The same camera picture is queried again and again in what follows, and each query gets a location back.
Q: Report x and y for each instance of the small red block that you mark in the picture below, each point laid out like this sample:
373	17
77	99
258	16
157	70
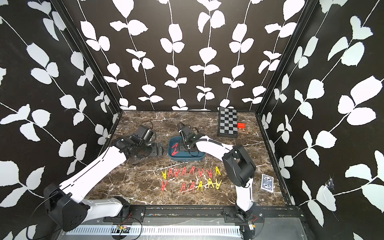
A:
241	125

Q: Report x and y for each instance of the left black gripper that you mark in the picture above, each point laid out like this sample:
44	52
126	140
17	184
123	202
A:
155	152

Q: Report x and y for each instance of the white perforated rail strip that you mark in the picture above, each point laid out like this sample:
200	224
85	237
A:
105	230

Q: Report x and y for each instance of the black white checkerboard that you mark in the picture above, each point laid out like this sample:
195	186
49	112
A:
228	123

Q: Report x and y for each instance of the black front mounting rail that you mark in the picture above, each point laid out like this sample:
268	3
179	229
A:
230	214

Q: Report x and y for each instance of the yellow clothespin second row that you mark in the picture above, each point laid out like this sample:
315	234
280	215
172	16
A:
200	186
218	184
210	183

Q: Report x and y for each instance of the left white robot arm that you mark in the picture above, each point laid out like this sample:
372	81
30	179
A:
66	203

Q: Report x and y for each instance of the blue playing card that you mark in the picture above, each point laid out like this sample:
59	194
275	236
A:
267	183

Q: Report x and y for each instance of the red clothespin second row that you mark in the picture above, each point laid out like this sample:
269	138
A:
183	188
164	184
192	186

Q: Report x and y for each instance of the small circuit board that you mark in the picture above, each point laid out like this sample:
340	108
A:
121	230

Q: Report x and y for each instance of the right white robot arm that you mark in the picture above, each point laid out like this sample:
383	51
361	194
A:
238	164

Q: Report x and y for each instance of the teal plastic storage box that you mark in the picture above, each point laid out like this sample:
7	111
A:
184	155

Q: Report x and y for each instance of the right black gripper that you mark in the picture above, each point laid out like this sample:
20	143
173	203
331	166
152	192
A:
186	143

